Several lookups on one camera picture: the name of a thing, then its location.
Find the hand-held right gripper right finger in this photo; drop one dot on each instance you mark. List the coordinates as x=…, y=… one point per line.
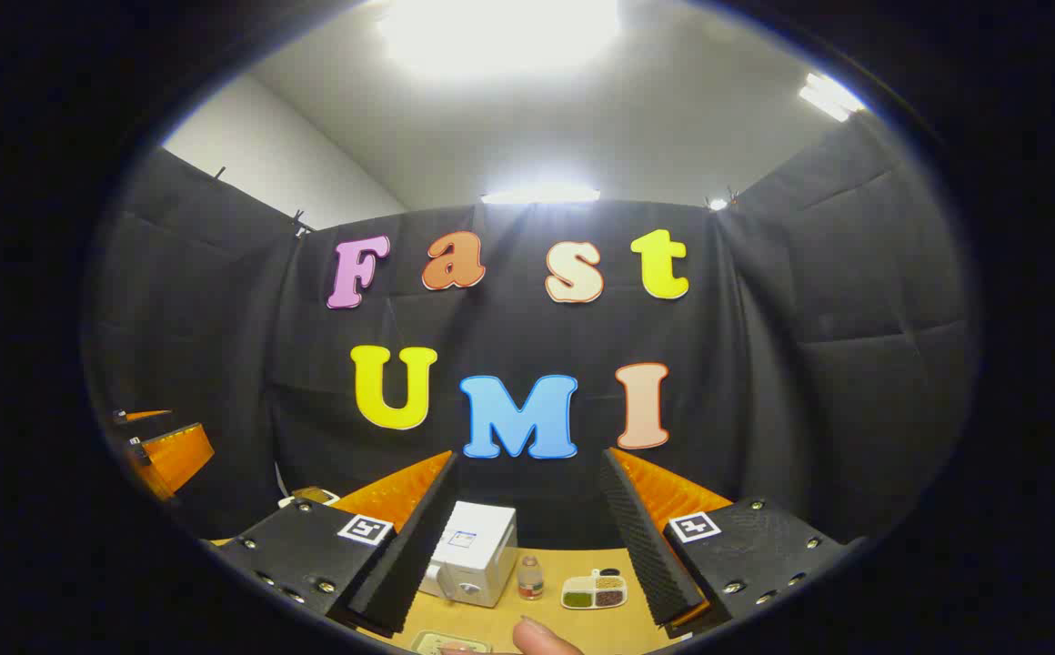
x=646, y=546

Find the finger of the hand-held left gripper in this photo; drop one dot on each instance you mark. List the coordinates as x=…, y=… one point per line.
x=173, y=459
x=141, y=416

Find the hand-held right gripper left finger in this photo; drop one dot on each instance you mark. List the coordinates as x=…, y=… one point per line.
x=409, y=555

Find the white microwave oven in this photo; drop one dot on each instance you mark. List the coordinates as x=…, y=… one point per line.
x=477, y=546

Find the white divided dish of beans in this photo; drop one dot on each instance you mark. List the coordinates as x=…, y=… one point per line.
x=593, y=591

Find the pale green square tray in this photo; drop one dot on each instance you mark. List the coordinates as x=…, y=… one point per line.
x=450, y=644

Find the white toaster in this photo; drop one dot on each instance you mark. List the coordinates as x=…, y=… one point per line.
x=284, y=501

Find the clear red label plastic bottle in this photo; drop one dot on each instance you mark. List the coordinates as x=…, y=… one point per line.
x=530, y=580

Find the black backdrop cloth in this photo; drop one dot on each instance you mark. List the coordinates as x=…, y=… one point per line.
x=764, y=364

